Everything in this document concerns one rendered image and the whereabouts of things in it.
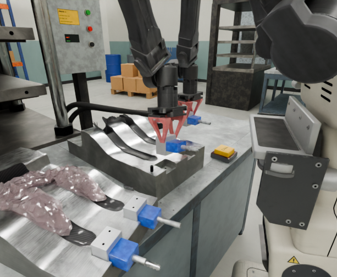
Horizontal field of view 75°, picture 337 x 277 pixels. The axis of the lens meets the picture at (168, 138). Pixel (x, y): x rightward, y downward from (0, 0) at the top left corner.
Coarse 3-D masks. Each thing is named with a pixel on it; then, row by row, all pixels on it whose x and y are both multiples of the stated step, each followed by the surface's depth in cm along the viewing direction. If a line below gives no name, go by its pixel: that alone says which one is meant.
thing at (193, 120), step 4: (192, 112) 92; (188, 116) 90; (192, 116) 91; (196, 116) 91; (188, 120) 90; (192, 120) 89; (196, 120) 88; (200, 120) 88; (184, 124) 92; (188, 124) 92; (192, 124) 89; (196, 124) 89; (208, 124) 86
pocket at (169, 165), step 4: (164, 160) 70; (168, 160) 69; (156, 164) 67; (160, 164) 68; (164, 164) 70; (168, 164) 70; (172, 164) 69; (164, 168) 70; (168, 168) 69; (172, 168) 69; (168, 172) 65
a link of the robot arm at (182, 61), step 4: (180, 52) 77; (184, 52) 77; (180, 56) 77; (184, 56) 76; (196, 56) 83; (172, 60) 86; (176, 60) 85; (180, 60) 78; (184, 60) 77; (192, 60) 81; (172, 64) 85; (176, 64) 83; (180, 64) 80; (184, 64) 79; (188, 64) 79; (180, 76) 87
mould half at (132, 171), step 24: (144, 120) 93; (72, 144) 89; (96, 144) 76; (144, 144) 81; (192, 144) 80; (120, 168) 71; (144, 168) 64; (192, 168) 76; (144, 192) 66; (168, 192) 68
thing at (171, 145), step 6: (156, 138) 63; (168, 138) 62; (174, 138) 64; (156, 144) 64; (162, 144) 62; (168, 144) 61; (174, 144) 60; (180, 144) 60; (156, 150) 64; (162, 150) 62; (168, 150) 61; (174, 150) 60; (180, 150) 60; (192, 150) 58; (198, 150) 58
